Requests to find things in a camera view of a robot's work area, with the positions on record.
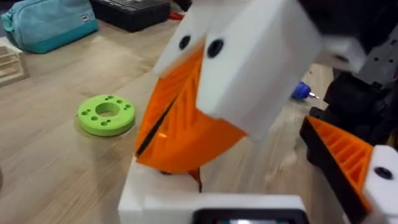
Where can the white orange left gripper right finger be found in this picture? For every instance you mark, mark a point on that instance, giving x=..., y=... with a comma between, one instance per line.
x=348, y=155

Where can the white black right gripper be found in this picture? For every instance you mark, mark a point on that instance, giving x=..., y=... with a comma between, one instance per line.
x=351, y=21

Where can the bare white left gripper left finger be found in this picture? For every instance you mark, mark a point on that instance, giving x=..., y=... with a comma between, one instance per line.
x=155, y=193

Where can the finger of the white orange right gripper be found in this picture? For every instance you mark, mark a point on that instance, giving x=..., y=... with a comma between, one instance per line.
x=248, y=68
x=174, y=81

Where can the blue electric screwdriver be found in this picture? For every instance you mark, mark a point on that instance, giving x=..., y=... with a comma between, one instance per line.
x=303, y=91

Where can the small red tool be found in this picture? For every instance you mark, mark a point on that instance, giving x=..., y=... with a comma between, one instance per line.
x=176, y=15

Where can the green disc with holes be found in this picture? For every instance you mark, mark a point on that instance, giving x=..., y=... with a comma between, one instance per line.
x=107, y=115

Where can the black tool box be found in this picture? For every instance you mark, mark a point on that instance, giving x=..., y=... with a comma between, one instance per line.
x=132, y=13

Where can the teal zip bag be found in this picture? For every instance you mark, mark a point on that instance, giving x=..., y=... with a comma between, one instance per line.
x=46, y=23

